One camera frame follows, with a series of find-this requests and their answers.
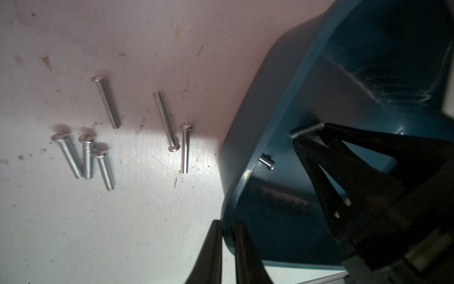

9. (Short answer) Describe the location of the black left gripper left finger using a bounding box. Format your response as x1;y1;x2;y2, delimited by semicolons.
185;220;223;284

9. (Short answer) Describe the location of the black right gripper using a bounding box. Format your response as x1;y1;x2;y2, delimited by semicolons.
293;123;454;284

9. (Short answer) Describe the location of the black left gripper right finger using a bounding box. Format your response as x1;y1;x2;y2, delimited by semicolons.
234;221;273;284

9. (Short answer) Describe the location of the teal plastic storage box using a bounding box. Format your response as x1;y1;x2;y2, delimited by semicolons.
219;0;454;269

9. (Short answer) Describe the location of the silver screw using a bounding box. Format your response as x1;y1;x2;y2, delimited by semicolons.
288;122;325;140
92;149;115;191
180;122;192;174
259;156;275;170
91;76;121;129
51;132;83;179
154;91;180;152
79;134;95;180

